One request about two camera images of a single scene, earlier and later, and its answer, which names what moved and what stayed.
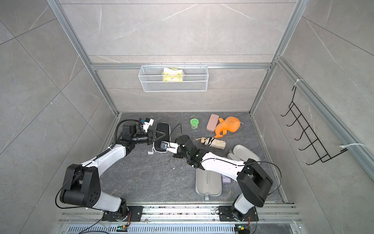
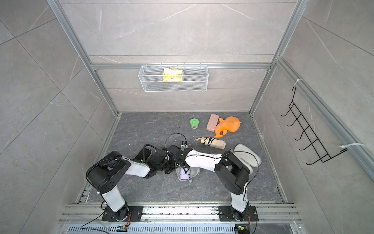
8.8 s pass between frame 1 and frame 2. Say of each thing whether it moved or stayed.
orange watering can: stayed
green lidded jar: stayed
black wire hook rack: stayed
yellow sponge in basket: stayed
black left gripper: moved
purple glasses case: moved
